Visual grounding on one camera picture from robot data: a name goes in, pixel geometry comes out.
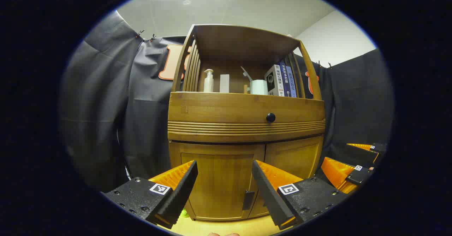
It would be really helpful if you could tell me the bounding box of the white and grey book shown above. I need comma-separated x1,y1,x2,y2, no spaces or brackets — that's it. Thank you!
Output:
265,65,285,97

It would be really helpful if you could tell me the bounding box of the light blue book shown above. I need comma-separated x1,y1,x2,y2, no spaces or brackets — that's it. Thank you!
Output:
285,66,298,98

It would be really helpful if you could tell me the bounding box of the black backdrop cloth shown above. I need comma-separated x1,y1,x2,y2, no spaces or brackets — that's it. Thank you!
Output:
60,11,394,194

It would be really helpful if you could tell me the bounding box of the wooden cabinet door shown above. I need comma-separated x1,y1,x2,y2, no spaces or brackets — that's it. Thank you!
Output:
249,135,324,219
169,141,266,222

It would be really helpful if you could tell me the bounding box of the black backdrop stand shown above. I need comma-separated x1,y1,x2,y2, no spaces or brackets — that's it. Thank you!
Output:
117,130,134,178

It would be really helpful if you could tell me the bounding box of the wooden double-door shoe cabinet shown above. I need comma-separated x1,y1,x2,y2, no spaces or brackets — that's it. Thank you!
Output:
168,24,326,222

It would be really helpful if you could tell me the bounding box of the white pump bottle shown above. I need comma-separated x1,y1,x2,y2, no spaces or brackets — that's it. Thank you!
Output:
204,69,214,93

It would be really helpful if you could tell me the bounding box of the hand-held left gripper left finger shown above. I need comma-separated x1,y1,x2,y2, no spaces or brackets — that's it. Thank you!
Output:
102,160,198,229

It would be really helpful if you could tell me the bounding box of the white mug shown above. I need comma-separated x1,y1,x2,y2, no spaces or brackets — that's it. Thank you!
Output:
250,79,268,95

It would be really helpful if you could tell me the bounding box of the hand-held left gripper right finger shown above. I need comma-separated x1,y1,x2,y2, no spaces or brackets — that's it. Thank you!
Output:
251,160,349,230

